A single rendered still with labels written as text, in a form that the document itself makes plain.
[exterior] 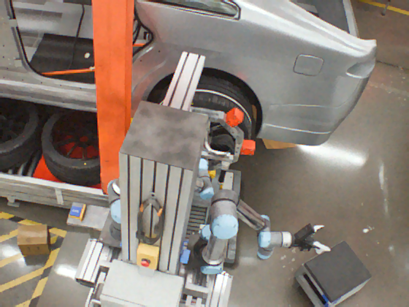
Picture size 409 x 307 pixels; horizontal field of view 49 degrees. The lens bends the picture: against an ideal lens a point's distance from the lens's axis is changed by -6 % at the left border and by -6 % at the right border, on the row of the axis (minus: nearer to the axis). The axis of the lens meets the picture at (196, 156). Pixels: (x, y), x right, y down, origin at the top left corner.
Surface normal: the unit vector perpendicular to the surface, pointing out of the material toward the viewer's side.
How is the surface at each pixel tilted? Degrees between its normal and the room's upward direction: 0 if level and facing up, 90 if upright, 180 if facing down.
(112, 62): 90
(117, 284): 0
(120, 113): 90
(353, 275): 0
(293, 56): 90
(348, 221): 0
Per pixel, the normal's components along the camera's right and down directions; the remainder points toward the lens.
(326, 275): 0.11, -0.62
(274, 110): -0.11, 0.77
